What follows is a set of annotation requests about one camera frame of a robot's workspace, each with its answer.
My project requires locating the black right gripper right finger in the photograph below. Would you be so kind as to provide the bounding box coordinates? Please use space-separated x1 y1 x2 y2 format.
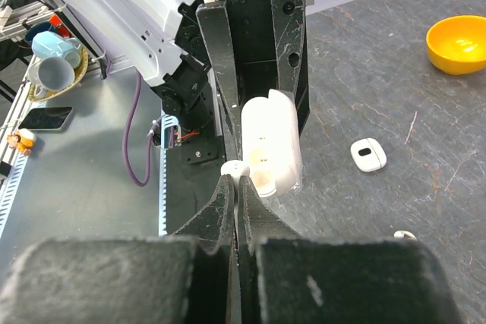
237 177 462 323

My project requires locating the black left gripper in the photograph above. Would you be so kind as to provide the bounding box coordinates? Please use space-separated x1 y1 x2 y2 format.
196 0 310 159

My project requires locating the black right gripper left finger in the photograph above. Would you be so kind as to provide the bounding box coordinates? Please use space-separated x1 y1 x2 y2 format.
1 175 235 323

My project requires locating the white clip earbud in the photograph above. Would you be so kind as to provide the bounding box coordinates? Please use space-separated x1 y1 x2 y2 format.
220 160 250 184
393 230 417 241

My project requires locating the white oval case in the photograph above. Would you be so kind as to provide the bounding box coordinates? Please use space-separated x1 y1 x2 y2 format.
241 89 302 197

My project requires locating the white earbud charging case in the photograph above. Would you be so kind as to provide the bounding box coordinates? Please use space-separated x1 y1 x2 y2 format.
350 137 387 173

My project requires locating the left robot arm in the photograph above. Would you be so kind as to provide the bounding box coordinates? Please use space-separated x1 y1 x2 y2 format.
62 0 313 164

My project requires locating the grey mug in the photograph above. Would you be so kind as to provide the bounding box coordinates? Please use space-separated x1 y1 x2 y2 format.
27 57 75 92

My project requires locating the orange plastic bowl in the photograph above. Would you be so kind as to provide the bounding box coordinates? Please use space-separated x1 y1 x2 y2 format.
425 14 485 76

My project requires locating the light blue mug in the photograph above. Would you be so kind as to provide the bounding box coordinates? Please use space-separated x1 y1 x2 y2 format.
31 31 83 69

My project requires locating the black smartphone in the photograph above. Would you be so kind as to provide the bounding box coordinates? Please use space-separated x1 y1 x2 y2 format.
18 106 74 131

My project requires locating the small orange toy figure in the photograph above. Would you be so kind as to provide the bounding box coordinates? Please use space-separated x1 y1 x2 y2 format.
7 128 37 156

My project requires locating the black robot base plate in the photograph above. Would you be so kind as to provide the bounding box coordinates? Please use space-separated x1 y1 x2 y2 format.
165 88 236 237

